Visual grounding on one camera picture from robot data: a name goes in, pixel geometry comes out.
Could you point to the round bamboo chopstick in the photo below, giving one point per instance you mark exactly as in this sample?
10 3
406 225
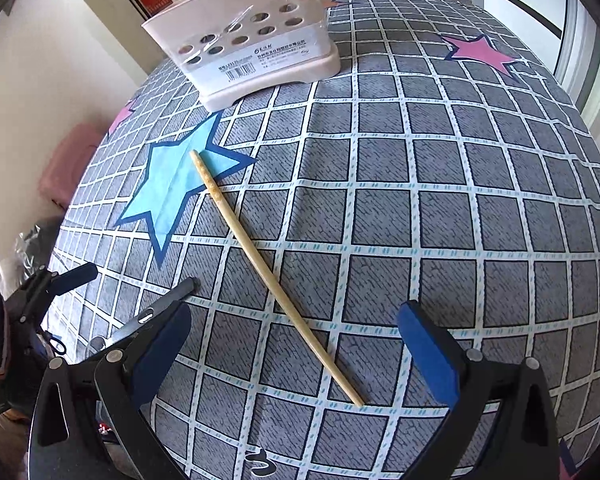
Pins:
260 265

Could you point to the pink plastic box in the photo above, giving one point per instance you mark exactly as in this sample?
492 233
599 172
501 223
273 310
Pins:
70 165

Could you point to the grey checked star blanket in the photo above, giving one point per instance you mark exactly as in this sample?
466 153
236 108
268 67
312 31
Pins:
380 210

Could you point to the white door frame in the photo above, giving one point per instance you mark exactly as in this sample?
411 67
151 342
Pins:
550 25

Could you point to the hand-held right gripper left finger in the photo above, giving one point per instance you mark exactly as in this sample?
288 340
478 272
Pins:
160 347

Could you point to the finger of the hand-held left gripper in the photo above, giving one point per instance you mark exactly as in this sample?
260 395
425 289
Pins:
155 302
60 282

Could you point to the white plastic utensil holder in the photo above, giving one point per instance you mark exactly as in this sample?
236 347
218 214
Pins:
260 60

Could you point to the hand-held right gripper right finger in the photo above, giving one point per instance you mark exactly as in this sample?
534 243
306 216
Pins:
425 350

